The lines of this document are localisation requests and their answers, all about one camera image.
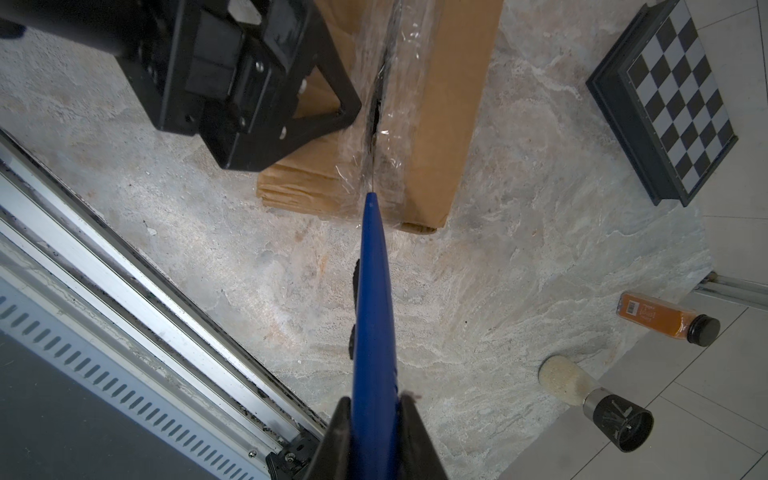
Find orange spice bottle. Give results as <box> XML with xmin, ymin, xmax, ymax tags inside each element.
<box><xmin>616</xmin><ymin>291</ymin><xmax>721</xmax><ymax>347</ymax></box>

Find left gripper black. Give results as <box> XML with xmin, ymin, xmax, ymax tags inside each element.
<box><xmin>118</xmin><ymin>1</ymin><xmax>362</xmax><ymax>172</ymax></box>

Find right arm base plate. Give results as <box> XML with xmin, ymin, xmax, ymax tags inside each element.
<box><xmin>266</xmin><ymin>430</ymin><xmax>320</xmax><ymax>480</ymax></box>

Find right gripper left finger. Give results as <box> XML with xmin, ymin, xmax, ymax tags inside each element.
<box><xmin>304</xmin><ymin>397</ymin><xmax>352</xmax><ymax>480</ymax></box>

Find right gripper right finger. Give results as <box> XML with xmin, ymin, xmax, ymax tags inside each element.
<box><xmin>397</xmin><ymin>394</ymin><xmax>448</xmax><ymax>480</ymax></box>

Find brown cardboard express box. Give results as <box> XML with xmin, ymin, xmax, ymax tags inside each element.
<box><xmin>257</xmin><ymin>1</ymin><xmax>502</xmax><ymax>235</ymax></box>

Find white spice jar black lid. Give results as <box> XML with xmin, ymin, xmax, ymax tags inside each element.
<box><xmin>537</xmin><ymin>355</ymin><xmax>654</xmax><ymax>453</ymax></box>

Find black white chessboard box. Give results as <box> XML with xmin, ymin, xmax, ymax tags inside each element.
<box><xmin>586</xmin><ymin>1</ymin><xmax>738</xmax><ymax>206</ymax></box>

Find aluminium mounting rail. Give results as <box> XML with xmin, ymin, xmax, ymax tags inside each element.
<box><xmin>1</xmin><ymin>135</ymin><xmax>324</xmax><ymax>479</ymax></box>

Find blue utility knife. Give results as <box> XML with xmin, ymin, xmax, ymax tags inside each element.
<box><xmin>349</xmin><ymin>192</ymin><xmax>399</xmax><ymax>479</ymax></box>

